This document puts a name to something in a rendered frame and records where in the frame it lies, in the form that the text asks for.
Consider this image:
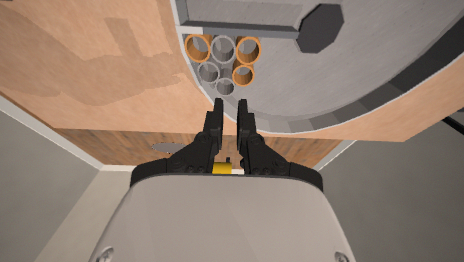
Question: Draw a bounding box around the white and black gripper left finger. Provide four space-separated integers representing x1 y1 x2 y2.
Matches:
129 98 224 189

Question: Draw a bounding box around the bronze bushing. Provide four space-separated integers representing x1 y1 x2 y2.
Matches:
184 34 213 63
236 36 262 65
232 58 255 87

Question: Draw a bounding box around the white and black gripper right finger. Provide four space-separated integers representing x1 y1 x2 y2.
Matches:
237 99 324 194

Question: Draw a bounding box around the grey metal bushing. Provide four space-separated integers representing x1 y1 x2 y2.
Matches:
215 68 236 97
197 54 221 84
210 35 236 64

